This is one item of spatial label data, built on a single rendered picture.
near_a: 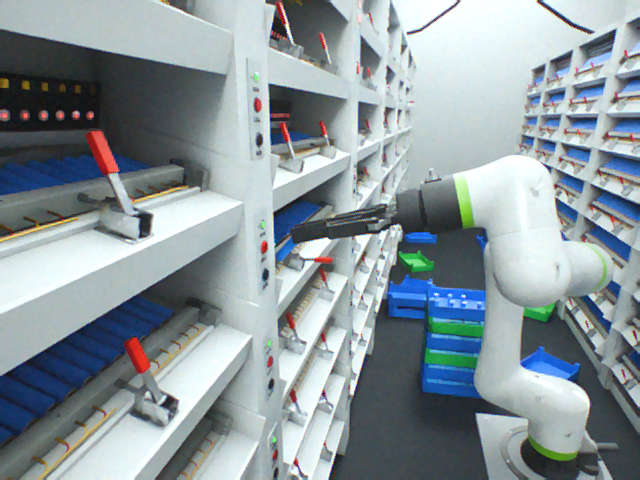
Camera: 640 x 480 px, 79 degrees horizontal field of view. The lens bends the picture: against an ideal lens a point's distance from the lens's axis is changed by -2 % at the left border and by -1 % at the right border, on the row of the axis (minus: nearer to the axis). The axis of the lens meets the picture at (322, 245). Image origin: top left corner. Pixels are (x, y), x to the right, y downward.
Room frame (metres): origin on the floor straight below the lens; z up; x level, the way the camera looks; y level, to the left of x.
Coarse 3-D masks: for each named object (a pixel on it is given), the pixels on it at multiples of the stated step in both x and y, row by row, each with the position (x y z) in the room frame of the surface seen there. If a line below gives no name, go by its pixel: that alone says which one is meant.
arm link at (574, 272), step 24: (504, 240) 0.55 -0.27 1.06; (528, 240) 0.53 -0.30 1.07; (552, 240) 0.53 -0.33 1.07; (504, 264) 0.54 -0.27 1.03; (528, 264) 0.52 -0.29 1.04; (552, 264) 0.51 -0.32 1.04; (576, 264) 0.61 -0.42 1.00; (600, 264) 0.73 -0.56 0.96; (504, 288) 0.53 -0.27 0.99; (528, 288) 0.51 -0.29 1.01; (552, 288) 0.50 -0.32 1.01; (576, 288) 0.64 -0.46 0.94
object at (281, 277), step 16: (320, 192) 1.19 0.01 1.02; (336, 208) 1.18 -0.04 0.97; (352, 208) 1.16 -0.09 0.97; (320, 240) 0.92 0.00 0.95; (336, 240) 1.04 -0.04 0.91; (304, 256) 0.81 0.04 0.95; (288, 272) 0.71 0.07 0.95; (304, 272) 0.73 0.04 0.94; (288, 288) 0.65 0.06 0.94; (288, 304) 0.66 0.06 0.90
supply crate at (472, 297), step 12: (432, 288) 1.73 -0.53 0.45; (444, 288) 1.72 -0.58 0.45; (432, 300) 1.54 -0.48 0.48; (444, 300) 1.69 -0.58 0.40; (456, 300) 1.69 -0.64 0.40; (468, 300) 1.69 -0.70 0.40; (480, 300) 1.68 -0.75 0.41; (432, 312) 1.54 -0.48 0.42; (444, 312) 1.53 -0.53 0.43; (456, 312) 1.52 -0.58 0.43; (468, 312) 1.51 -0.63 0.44; (480, 312) 1.50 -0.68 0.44
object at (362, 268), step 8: (368, 248) 1.85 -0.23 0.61; (368, 256) 1.85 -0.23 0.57; (376, 256) 1.84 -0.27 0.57; (360, 264) 1.73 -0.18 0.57; (368, 264) 1.77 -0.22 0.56; (360, 272) 1.65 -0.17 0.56; (368, 272) 1.66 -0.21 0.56; (360, 280) 1.57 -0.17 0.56; (360, 288) 1.50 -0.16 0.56; (360, 296) 1.43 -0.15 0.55
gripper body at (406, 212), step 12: (408, 192) 0.64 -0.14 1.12; (396, 204) 0.69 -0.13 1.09; (408, 204) 0.62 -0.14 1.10; (372, 216) 0.65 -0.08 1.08; (384, 216) 0.63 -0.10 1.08; (396, 216) 0.62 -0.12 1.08; (408, 216) 0.62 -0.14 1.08; (420, 216) 0.61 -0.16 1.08; (408, 228) 0.62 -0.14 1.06; (420, 228) 0.62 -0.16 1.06
